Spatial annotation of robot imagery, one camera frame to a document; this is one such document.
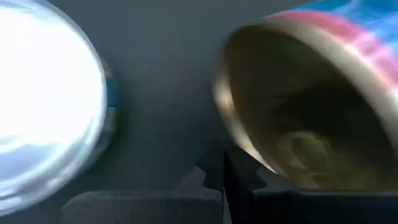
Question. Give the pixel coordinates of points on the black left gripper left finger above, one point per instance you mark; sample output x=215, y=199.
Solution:
x=214, y=174

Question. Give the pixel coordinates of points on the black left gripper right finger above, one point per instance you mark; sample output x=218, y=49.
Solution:
x=248, y=199

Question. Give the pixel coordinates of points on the pink salmon can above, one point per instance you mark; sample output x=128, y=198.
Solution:
x=311, y=93

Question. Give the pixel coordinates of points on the green light tuna can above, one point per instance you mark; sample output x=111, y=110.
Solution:
x=46, y=77

